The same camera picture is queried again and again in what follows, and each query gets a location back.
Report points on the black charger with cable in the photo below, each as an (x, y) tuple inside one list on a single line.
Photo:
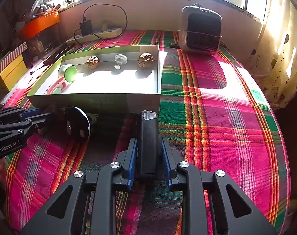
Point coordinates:
[(86, 25)]

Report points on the green white spool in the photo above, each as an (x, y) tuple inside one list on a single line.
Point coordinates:
[(68, 72)]

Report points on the black rectangular device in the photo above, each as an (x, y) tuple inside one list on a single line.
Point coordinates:
[(148, 145)]

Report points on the pink tape dispenser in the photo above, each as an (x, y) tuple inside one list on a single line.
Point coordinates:
[(58, 87)]

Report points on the black round disc device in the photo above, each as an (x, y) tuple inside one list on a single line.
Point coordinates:
[(77, 124)]

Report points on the yellow box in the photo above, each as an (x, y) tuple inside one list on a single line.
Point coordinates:
[(12, 74)]

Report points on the white mushroom knob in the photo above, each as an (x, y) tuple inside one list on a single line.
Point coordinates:
[(120, 60)]

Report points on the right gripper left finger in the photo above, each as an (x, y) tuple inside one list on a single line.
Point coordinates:
[(86, 196)]

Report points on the cream patterned curtain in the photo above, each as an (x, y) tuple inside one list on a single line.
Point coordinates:
[(274, 65)]

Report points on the small space heater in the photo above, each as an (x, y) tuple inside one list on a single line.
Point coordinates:
[(199, 30)]

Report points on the plaid bed cover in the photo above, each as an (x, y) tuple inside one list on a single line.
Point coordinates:
[(212, 112)]

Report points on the orange tray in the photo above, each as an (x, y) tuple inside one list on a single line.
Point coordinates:
[(38, 25)]

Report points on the black phone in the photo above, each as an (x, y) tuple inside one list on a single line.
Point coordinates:
[(59, 53)]

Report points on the shallow grey cardboard box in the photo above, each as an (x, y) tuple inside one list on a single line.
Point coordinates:
[(105, 89)]

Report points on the brown walnut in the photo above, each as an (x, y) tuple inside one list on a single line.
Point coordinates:
[(145, 60), (92, 62)]

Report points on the white power strip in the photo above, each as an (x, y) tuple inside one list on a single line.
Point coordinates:
[(110, 33)]

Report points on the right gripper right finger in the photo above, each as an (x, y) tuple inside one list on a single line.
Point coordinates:
[(211, 201)]

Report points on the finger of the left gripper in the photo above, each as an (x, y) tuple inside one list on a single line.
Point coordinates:
[(23, 128), (17, 114)]

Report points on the striped gift box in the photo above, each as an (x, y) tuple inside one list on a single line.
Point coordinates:
[(12, 56)]

